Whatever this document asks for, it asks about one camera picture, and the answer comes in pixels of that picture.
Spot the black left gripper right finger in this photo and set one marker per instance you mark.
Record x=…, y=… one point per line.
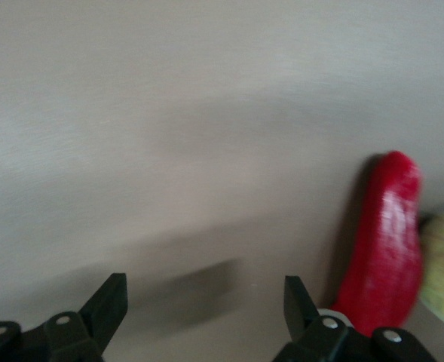
x=308, y=335

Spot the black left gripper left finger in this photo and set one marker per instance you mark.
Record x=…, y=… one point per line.
x=93, y=324

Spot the red chili pepper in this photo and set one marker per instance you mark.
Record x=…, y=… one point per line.
x=389, y=245

